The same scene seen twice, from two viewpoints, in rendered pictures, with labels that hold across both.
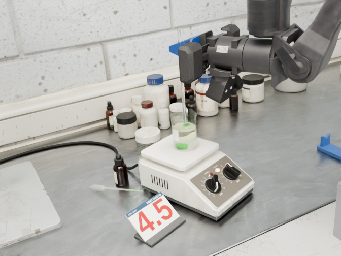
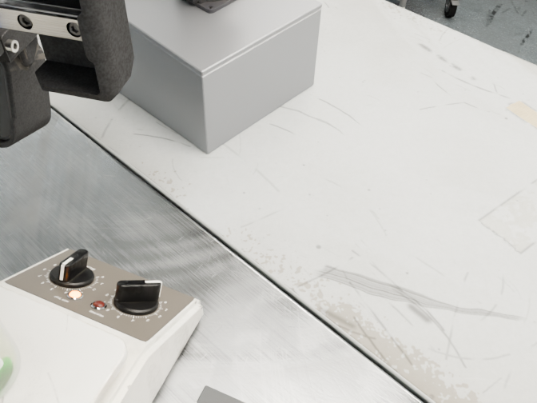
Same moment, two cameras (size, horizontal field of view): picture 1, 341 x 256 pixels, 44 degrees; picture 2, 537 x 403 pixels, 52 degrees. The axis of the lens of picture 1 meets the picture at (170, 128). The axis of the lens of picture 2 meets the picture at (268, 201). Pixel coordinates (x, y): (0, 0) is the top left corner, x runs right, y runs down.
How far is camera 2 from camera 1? 0.69 m
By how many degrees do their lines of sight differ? 86
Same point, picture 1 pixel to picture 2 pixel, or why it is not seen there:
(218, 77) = (29, 45)
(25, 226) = not seen: outside the picture
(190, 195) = (163, 359)
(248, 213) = (159, 268)
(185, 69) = (122, 33)
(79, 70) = not seen: outside the picture
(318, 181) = (39, 168)
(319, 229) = (196, 168)
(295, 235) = (218, 196)
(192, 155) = (50, 335)
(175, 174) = (121, 386)
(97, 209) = not seen: outside the picture
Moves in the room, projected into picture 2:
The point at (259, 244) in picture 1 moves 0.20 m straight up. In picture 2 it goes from (255, 241) to (258, 48)
